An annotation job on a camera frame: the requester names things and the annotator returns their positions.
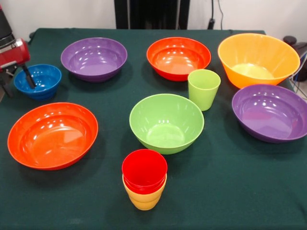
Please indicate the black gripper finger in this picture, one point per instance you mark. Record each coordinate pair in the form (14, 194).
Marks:
(6, 87)
(29, 76)

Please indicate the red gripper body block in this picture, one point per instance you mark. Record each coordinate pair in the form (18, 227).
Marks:
(16, 56)

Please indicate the small blue plastic bowl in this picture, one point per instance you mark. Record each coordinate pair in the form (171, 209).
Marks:
(46, 82)

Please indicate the green plastic bowl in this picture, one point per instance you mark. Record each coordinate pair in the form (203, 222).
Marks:
(165, 124)

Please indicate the red plastic cup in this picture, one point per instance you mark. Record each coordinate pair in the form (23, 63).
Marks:
(144, 170)

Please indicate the yellow plastic cup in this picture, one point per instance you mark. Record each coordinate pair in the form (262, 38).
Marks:
(144, 201)

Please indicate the purple plastic bowl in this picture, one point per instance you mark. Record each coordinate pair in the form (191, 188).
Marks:
(93, 64)
(271, 117)

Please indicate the orange-red plastic bowl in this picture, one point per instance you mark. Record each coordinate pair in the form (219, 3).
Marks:
(177, 60)
(52, 139)

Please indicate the green plastic cup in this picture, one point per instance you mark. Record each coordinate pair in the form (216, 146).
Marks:
(204, 91)

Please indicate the dark green tablecloth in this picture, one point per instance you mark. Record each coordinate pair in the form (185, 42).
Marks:
(216, 191)

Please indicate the large orange plastic bowl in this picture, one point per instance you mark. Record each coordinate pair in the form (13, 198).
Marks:
(254, 55)

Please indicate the black chair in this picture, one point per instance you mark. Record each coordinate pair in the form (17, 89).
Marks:
(299, 48)

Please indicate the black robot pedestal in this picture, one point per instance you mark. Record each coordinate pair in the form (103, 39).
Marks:
(156, 14)

